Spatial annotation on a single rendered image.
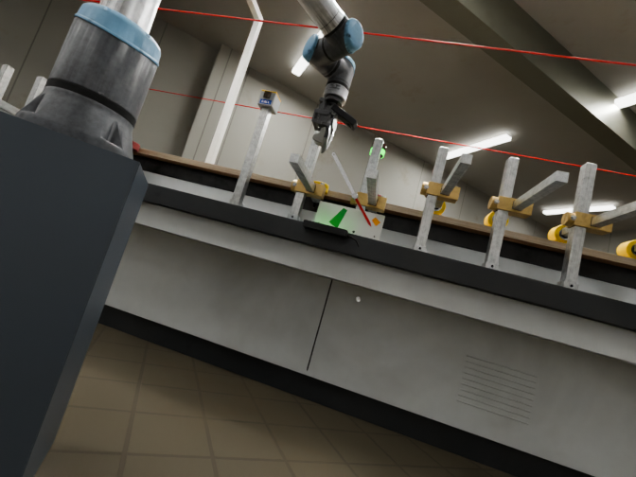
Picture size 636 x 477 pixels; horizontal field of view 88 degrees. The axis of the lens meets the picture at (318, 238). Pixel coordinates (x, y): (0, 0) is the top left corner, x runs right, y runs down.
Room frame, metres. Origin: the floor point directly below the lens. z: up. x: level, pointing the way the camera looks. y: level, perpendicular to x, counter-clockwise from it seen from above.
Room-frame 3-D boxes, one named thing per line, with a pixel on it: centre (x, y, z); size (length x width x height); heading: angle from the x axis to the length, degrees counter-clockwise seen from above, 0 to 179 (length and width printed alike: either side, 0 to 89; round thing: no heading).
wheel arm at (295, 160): (1.21, 0.10, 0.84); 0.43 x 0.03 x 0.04; 168
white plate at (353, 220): (1.24, -0.09, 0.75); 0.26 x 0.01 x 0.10; 78
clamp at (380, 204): (1.25, -0.15, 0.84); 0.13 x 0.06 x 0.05; 78
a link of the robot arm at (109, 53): (0.63, 0.50, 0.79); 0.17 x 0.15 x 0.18; 39
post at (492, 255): (1.15, -0.62, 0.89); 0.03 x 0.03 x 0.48; 78
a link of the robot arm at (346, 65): (1.17, 0.09, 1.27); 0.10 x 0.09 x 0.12; 129
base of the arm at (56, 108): (0.62, 0.49, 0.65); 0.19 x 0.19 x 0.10
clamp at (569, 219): (1.09, -0.88, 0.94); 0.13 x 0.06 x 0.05; 78
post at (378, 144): (1.25, -0.13, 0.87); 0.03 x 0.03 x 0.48; 78
